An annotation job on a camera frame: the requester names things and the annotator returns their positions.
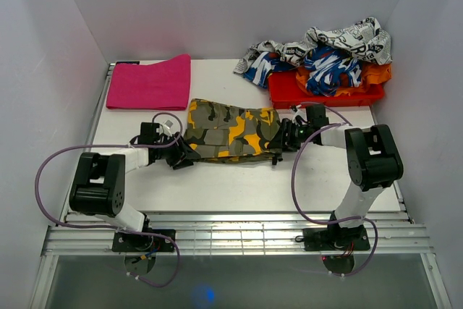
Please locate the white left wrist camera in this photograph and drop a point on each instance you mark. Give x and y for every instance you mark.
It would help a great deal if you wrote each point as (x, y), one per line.
(167, 127)

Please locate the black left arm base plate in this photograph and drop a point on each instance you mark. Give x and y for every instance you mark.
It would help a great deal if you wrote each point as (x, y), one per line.
(133, 243)

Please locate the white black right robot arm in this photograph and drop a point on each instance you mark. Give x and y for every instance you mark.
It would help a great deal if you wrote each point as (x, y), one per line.
(373, 162)

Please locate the blue white patterned trousers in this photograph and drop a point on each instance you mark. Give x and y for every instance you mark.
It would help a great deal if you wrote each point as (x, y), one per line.
(319, 58)

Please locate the newspaper print trousers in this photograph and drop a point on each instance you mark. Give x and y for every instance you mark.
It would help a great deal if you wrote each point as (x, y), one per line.
(365, 40)

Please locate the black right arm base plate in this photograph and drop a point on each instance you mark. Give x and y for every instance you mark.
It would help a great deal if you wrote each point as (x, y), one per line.
(319, 239)

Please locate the orange trousers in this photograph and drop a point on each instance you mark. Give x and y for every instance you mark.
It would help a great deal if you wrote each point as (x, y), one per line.
(372, 77)

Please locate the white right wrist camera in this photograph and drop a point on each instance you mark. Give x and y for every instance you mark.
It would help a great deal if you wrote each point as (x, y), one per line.
(299, 115)

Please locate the folded pink trousers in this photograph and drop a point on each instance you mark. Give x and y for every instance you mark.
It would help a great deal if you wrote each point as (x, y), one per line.
(163, 86)

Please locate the red plastic tray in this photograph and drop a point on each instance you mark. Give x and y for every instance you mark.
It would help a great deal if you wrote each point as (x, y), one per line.
(284, 92)

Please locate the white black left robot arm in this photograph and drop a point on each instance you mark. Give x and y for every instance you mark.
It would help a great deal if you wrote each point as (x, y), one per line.
(98, 188)

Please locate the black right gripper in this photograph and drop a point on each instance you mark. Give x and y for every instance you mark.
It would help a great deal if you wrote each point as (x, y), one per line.
(280, 140)

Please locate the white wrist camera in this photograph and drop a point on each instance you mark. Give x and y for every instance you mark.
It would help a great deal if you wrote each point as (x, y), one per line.
(299, 115)
(167, 127)

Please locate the camouflage yellow green trousers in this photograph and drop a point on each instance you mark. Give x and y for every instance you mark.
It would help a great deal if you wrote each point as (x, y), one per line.
(231, 134)

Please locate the aluminium table frame rail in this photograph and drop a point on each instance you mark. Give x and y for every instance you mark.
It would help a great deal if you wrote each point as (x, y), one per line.
(234, 211)

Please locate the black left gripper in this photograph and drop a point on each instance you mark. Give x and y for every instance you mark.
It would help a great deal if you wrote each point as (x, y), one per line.
(179, 151)

